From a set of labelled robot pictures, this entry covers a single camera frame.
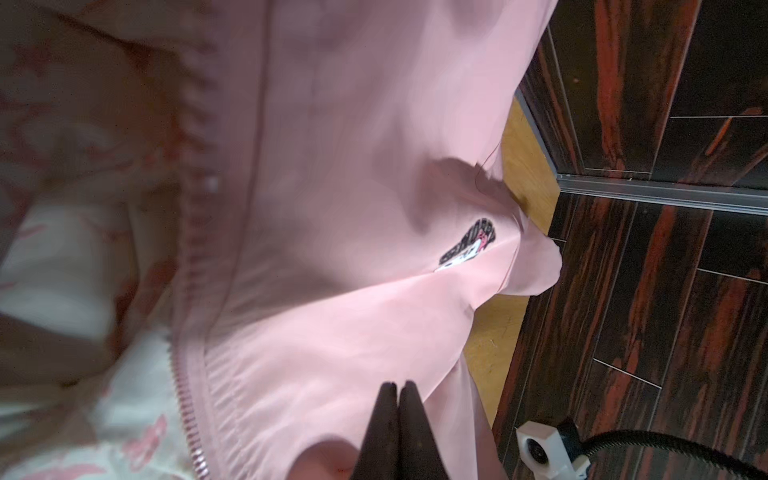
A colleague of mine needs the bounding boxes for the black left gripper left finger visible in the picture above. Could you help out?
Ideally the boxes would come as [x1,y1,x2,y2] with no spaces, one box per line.
[350,382,399,480]

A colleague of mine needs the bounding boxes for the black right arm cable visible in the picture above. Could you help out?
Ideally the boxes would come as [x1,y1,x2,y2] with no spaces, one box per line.
[581,428,768,480]

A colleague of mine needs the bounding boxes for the aluminium frame rail right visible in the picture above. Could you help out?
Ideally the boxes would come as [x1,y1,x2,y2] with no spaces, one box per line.
[515,90,767,217]

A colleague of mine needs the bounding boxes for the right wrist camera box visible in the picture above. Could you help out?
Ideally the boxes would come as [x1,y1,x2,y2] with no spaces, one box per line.
[516,418,591,480]

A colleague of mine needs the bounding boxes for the pink zip-up jacket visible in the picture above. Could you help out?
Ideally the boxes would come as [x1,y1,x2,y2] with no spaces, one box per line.
[1,1,561,479]

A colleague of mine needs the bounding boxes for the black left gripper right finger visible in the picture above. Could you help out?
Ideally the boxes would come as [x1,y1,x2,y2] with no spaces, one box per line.
[398,381,449,480]

